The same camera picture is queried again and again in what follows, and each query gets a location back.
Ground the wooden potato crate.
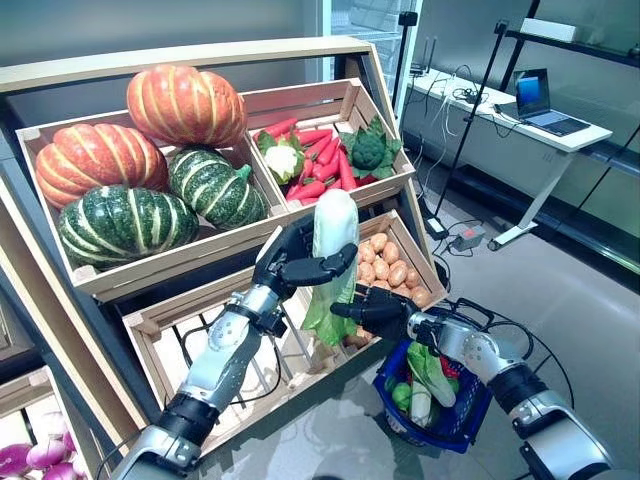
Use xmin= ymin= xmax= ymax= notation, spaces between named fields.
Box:
xmin=349 ymin=209 xmax=449 ymax=346

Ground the green striped pumpkin with stem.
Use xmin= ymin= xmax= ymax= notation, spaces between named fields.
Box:
xmin=167 ymin=147 xmax=270 ymax=231

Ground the wooden carrot crate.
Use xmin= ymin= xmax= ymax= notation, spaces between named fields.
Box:
xmin=241 ymin=77 xmax=417 ymax=209

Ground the red carrot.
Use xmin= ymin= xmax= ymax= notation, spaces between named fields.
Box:
xmin=338 ymin=149 xmax=358 ymax=192
xmin=256 ymin=117 xmax=299 ymax=140
xmin=287 ymin=180 xmax=326 ymax=201
xmin=294 ymin=128 xmax=334 ymax=146

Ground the red chili pepper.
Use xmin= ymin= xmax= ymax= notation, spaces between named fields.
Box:
xmin=438 ymin=353 xmax=461 ymax=380

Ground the small green bell pepper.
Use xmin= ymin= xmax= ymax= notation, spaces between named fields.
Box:
xmin=391 ymin=382 xmax=412 ymax=412

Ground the black camera stand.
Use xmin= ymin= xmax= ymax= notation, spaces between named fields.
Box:
xmin=392 ymin=10 xmax=419 ymax=106

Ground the white desk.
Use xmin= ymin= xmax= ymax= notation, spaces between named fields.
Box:
xmin=407 ymin=74 xmax=614 ymax=251

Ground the grey box with red top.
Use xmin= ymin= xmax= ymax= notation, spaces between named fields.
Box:
xmin=449 ymin=224 xmax=489 ymax=254

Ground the white box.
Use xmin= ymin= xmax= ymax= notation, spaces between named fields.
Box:
xmin=519 ymin=17 xmax=579 ymax=44

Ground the glass door cabinet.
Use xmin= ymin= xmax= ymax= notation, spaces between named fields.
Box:
xmin=322 ymin=0 xmax=426 ymax=101

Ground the black power brick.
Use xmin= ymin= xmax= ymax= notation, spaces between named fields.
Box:
xmin=424 ymin=214 xmax=451 ymax=240

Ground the open laptop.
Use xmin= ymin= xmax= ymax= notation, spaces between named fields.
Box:
xmin=513 ymin=68 xmax=592 ymax=137

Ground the black router with antennas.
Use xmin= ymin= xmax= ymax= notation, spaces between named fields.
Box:
xmin=410 ymin=34 xmax=439 ymax=76

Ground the dark green striped pumpkin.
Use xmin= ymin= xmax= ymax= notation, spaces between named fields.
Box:
xmin=56 ymin=185 xmax=200 ymax=271

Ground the white cauliflower with leaves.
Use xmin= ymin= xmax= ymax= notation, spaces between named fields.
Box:
xmin=256 ymin=129 xmax=306 ymax=186

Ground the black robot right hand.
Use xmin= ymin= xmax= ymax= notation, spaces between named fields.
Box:
xmin=329 ymin=285 xmax=426 ymax=346

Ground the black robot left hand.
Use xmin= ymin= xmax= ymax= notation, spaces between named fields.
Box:
xmin=251 ymin=214 xmax=360 ymax=304

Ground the orange striped pumpkin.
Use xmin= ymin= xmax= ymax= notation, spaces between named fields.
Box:
xmin=34 ymin=123 xmax=170 ymax=210
xmin=126 ymin=63 xmax=249 ymax=150

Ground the large wooden display stand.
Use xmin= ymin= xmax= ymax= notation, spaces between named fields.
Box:
xmin=0 ymin=35 xmax=436 ymax=480

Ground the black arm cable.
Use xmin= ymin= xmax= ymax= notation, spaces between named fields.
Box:
xmin=227 ymin=344 xmax=285 ymax=407
xmin=449 ymin=297 xmax=576 ymax=431

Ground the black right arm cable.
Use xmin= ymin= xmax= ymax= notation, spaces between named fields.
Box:
xmin=449 ymin=297 xmax=576 ymax=431

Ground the wooden pumpkin crate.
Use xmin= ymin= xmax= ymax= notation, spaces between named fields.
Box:
xmin=14 ymin=107 xmax=289 ymax=304

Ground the black shelf rack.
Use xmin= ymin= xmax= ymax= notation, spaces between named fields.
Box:
xmin=504 ymin=17 xmax=640 ymax=171

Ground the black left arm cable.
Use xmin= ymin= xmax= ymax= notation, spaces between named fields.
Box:
xmin=227 ymin=344 xmax=285 ymax=407

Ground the tall black tripod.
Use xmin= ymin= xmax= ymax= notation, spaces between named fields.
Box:
xmin=432 ymin=19 xmax=511 ymax=221

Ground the wooden slat crate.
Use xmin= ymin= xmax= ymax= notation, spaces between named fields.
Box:
xmin=122 ymin=272 xmax=396 ymax=456

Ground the green broccoli with leaves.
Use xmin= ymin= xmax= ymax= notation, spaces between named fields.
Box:
xmin=339 ymin=115 xmax=404 ymax=181

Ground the blue plastic shopping basket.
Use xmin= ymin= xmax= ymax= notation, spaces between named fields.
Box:
xmin=372 ymin=297 xmax=506 ymax=454

